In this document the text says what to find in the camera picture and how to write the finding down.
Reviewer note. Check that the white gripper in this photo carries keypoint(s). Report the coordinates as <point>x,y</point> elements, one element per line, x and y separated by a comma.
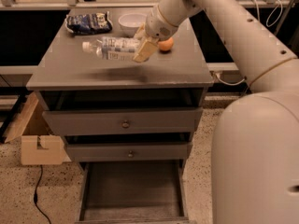
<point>156,25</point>

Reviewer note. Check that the clear plastic water bottle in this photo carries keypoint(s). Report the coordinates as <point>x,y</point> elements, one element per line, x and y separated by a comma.
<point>112,48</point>

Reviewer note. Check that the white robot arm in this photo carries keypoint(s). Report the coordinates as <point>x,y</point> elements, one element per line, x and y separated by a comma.
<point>255,147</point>

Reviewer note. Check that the grey top drawer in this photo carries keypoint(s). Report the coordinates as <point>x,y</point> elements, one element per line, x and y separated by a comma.
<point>69,123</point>

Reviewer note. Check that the grey wooden drawer cabinet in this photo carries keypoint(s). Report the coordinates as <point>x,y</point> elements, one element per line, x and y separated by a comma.
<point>69,79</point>

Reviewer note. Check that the grey middle drawer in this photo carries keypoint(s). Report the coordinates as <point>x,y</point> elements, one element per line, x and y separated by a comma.
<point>129,152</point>

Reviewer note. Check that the grey open bottom drawer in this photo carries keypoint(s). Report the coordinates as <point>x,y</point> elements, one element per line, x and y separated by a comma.
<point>133,192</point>

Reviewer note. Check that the orange fruit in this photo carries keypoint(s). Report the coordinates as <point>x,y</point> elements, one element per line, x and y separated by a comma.
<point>166,45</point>

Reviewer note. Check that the white ceramic bowl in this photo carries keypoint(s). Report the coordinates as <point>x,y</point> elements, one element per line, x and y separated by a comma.
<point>131,22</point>

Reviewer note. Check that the blue chip bag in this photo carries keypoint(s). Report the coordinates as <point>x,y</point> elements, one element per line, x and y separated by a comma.
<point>88,24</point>

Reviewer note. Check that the metal stand pole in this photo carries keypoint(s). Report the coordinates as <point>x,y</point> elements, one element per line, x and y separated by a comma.
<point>284,16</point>

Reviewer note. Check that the light wooden box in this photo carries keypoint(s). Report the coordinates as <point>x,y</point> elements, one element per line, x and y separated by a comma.
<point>38,145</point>

